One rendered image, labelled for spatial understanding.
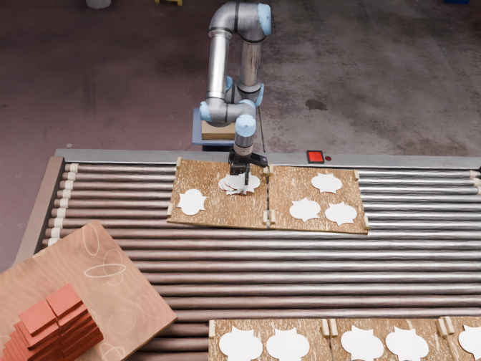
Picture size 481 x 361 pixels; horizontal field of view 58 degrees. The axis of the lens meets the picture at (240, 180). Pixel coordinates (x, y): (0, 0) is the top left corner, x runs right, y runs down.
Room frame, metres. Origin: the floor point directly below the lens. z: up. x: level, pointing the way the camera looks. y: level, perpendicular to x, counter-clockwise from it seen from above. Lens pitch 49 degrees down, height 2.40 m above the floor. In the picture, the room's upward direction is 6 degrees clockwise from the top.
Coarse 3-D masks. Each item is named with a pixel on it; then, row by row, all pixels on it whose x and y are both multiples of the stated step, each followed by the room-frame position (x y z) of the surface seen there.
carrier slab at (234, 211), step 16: (192, 160) 1.37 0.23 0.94; (176, 176) 1.27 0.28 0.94; (192, 176) 1.28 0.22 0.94; (208, 176) 1.29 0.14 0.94; (224, 176) 1.30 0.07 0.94; (256, 176) 1.32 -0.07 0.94; (176, 192) 1.18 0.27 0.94; (208, 192) 1.20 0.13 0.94; (224, 192) 1.21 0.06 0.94; (256, 192) 1.23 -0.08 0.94; (176, 208) 1.09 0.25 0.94; (208, 208) 1.11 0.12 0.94; (224, 208) 1.12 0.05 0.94; (240, 208) 1.13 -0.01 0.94; (256, 208) 1.13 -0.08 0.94; (192, 224) 1.03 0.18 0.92; (208, 224) 1.03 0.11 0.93; (224, 224) 1.04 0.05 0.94; (240, 224) 1.04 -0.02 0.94; (256, 224) 1.05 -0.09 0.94
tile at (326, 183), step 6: (318, 174) 1.36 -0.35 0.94; (330, 174) 1.37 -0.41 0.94; (312, 180) 1.32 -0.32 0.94; (318, 180) 1.32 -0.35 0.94; (324, 180) 1.33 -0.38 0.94; (330, 180) 1.33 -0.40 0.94; (336, 180) 1.34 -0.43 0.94; (318, 186) 1.29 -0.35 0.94; (324, 186) 1.29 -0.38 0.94; (330, 186) 1.30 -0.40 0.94; (336, 186) 1.30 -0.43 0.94; (324, 192) 1.27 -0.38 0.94; (330, 192) 1.27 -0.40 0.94
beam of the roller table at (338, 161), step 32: (96, 160) 1.33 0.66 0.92; (128, 160) 1.35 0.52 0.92; (160, 160) 1.37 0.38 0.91; (224, 160) 1.41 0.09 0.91; (288, 160) 1.46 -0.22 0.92; (352, 160) 1.51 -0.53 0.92; (384, 160) 1.53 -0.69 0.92; (416, 160) 1.55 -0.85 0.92; (448, 160) 1.58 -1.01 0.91; (480, 160) 1.60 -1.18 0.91
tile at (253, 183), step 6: (240, 174) 1.29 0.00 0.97; (228, 180) 1.24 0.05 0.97; (234, 180) 1.25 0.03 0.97; (252, 180) 1.26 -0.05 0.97; (258, 180) 1.26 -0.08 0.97; (234, 186) 1.21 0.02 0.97; (252, 186) 1.23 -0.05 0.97; (258, 186) 1.24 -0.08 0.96; (240, 192) 1.19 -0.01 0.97; (252, 192) 1.20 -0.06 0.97
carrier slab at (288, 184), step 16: (272, 176) 1.33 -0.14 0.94; (288, 176) 1.34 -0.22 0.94; (304, 176) 1.35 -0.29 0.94; (336, 176) 1.37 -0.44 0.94; (352, 176) 1.38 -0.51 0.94; (272, 192) 1.23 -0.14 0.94; (288, 192) 1.25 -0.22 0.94; (304, 192) 1.26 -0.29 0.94; (336, 192) 1.28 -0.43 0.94; (352, 192) 1.29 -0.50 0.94; (272, 208) 1.14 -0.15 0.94; (288, 208) 1.15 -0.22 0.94; (288, 224) 1.07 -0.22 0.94; (304, 224) 1.08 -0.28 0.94; (320, 224) 1.09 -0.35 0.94; (336, 224) 1.10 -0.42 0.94; (352, 224) 1.11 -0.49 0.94
